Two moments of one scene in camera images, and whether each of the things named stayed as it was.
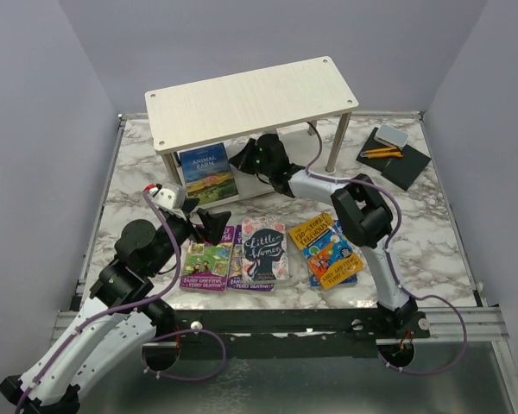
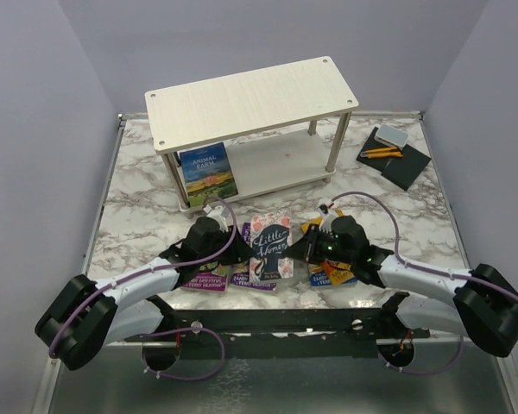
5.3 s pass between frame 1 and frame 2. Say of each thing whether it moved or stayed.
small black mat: stayed
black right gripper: moved
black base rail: stayed
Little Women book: moved
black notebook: stayed
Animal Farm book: stayed
